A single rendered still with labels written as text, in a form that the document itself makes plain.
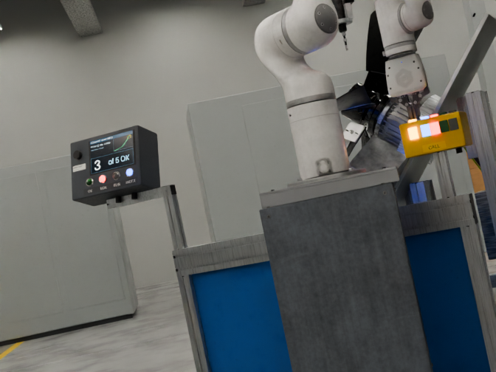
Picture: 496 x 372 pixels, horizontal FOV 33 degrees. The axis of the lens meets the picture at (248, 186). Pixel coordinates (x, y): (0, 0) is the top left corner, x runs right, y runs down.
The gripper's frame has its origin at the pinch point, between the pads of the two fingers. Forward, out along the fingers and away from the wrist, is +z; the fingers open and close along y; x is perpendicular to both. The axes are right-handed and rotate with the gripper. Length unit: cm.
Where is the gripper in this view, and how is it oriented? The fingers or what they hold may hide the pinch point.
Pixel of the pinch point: (414, 113)
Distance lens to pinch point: 228.8
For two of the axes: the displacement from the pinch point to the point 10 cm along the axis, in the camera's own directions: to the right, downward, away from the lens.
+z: 2.0, 9.8, -0.3
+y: 8.9, -2.0, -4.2
